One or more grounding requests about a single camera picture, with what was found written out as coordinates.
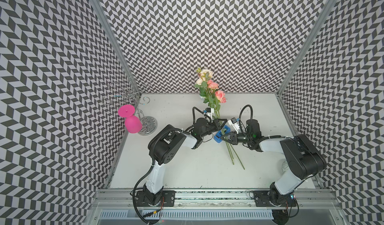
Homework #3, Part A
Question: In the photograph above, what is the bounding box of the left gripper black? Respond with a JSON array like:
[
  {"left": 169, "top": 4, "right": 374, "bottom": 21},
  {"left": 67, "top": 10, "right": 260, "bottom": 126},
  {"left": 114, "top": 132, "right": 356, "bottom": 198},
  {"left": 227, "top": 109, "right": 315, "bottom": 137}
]
[{"left": 200, "top": 118, "right": 228, "bottom": 138}]

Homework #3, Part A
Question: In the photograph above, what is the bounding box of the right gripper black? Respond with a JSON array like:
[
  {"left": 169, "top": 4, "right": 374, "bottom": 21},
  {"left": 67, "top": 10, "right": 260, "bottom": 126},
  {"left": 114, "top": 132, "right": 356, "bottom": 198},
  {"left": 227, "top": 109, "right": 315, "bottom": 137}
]
[{"left": 220, "top": 130, "right": 253, "bottom": 145}]

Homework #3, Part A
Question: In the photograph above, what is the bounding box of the blue tape dispenser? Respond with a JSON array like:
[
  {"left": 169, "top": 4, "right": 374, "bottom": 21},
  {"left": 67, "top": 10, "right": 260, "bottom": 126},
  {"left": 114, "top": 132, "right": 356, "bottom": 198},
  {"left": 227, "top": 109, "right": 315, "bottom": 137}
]
[{"left": 213, "top": 125, "right": 231, "bottom": 143}]

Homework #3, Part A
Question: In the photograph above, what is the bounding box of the artificial rose bouquet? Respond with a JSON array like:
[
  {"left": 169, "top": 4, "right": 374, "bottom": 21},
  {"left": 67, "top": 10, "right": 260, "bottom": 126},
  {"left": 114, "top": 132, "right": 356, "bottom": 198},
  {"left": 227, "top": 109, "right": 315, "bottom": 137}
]
[{"left": 193, "top": 67, "right": 246, "bottom": 171}]

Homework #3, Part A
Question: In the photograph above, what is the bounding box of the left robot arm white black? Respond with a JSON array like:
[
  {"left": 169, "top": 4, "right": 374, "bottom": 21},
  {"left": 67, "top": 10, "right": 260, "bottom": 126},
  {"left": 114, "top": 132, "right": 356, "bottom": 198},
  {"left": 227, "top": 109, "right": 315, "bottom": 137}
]
[{"left": 132, "top": 107, "right": 228, "bottom": 207}]

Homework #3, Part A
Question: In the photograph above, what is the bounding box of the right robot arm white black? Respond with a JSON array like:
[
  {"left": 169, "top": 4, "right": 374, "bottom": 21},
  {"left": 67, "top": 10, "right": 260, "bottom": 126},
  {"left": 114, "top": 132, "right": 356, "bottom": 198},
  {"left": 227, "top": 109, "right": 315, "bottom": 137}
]
[{"left": 220, "top": 118, "right": 327, "bottom": 207}]

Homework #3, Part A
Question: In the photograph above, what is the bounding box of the patterned round plate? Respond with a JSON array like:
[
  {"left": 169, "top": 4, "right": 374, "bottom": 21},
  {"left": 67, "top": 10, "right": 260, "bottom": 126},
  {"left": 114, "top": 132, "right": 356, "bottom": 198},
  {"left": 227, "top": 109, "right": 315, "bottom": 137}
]
[{"left": 282, "top": 160, "right": 290, "bottom": 174}]

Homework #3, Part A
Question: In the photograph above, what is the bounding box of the pink wine glass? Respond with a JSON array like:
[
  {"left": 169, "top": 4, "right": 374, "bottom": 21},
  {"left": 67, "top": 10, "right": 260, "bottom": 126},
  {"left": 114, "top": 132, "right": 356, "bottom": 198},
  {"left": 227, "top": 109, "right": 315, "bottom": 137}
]
[{"left": 118, "top": 104, "right": 143, "bottom": 133}]

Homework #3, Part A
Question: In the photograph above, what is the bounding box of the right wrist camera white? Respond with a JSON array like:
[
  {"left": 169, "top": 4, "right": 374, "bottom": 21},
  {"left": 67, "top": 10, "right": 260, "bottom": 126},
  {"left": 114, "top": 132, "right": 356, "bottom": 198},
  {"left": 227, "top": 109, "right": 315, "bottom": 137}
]
[{"left": 228, "top": 118, "right": 241, "bottom": 134}]

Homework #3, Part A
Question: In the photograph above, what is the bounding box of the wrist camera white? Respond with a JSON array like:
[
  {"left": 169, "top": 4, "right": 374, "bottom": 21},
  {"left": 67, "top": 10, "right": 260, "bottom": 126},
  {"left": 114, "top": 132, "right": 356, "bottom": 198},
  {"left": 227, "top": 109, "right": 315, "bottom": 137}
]
[
  {"left": 204, "top": 107, "right": 215, "bottom": 120},
  {"left": 228, "top": 118, "right": 241, "bottom": 134}
]

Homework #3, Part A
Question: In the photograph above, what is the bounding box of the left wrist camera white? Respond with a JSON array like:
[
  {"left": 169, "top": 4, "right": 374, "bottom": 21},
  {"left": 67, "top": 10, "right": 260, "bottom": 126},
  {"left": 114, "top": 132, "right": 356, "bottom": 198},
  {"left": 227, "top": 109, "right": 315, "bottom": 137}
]
[{"left": 204, "top": 107, "right": 215, "bottom": 120}]

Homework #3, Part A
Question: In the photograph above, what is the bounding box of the wire glass rack stand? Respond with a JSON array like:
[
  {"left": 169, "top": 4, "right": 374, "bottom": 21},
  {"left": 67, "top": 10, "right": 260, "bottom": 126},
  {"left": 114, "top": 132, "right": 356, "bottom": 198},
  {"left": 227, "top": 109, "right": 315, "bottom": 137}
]
[{"left": 102, "top": 82, "right": 158, "bottom": 136}]

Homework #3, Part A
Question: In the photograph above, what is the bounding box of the aluminium mounting rail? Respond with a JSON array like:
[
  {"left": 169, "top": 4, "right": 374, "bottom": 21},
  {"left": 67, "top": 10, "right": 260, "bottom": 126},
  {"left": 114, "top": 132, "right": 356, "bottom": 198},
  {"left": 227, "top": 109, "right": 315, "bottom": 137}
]
[{"left": 85, "top": 189, "right": 347, "bottom": 225}]

